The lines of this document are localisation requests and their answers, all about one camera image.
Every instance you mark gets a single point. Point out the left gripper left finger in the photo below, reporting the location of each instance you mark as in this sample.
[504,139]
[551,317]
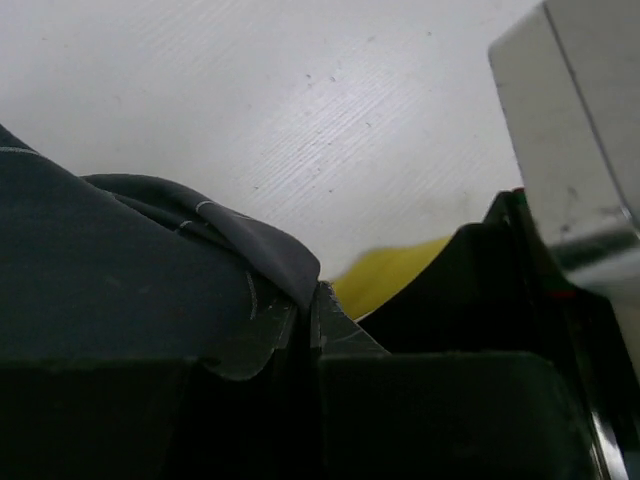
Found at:
[227,415]

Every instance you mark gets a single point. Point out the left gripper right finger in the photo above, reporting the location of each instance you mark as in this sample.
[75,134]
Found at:
[450,381]

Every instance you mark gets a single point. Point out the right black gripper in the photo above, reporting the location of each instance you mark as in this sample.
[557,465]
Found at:
[580,329]

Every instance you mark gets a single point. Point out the cream yellow-edged pillow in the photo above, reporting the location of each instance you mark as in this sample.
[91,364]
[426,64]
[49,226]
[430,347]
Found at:
[380,274]

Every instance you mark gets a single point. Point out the dark grey checked pillowcase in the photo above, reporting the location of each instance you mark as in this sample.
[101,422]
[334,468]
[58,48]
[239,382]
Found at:
[116,266]

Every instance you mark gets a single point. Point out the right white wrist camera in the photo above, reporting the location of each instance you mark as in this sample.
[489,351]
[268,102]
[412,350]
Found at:
[567,76]

